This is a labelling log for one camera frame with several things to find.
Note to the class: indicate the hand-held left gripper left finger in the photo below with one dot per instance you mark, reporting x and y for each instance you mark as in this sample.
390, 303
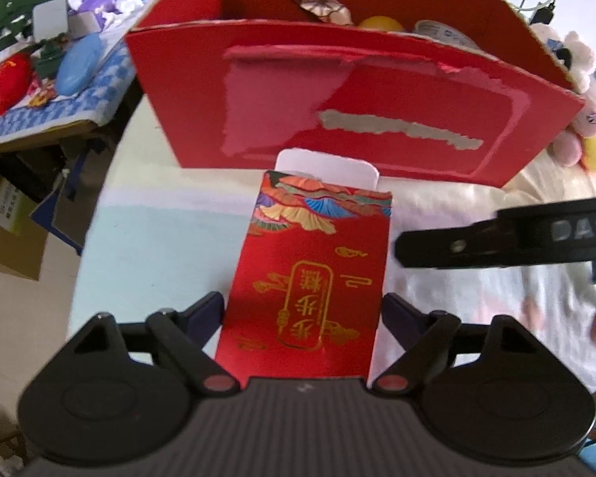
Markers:
203, 315

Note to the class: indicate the dark green toy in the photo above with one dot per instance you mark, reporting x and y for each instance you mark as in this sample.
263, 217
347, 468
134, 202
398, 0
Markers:
47, 57

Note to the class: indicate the red gold-printed envelope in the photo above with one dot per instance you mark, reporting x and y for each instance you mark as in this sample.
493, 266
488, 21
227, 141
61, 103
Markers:
303, 258

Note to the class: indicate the blue oval case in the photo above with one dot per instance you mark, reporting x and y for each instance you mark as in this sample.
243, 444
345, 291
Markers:
79, 64

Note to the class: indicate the wooden table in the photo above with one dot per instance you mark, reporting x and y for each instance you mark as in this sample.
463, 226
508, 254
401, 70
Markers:
39, 138

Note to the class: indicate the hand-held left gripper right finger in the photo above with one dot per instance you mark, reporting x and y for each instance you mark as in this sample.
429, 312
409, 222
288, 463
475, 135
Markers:
400, 318

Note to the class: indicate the small grey box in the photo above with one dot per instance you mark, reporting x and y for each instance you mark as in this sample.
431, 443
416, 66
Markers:
85, 22

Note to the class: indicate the cluttered side table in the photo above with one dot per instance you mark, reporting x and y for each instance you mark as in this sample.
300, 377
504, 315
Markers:
99, 94

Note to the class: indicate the red cardboard box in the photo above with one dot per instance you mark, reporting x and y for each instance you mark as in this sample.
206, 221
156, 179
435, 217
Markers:
278, 109

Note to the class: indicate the dark blue board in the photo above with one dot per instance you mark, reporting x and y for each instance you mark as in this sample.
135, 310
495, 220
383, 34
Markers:
64, 218

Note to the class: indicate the brown cardboard box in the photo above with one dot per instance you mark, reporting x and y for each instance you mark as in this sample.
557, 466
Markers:
10, 256

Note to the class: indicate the red plush toy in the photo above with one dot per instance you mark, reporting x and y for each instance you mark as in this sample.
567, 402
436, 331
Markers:
5, 82

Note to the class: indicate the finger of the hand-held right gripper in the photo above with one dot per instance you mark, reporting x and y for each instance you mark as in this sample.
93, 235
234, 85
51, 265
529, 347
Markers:
442, 248

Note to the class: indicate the white plush toy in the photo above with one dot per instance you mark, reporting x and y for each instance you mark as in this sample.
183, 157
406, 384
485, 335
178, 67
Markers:
576, 64

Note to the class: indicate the patterned folded paper item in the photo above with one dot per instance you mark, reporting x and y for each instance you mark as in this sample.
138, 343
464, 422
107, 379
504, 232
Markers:
323, 5

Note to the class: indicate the dark green bag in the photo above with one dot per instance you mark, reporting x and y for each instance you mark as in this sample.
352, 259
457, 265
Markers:
10, 15

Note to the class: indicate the yellow ball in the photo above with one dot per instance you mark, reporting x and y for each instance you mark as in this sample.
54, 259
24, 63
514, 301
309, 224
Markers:
380, 24

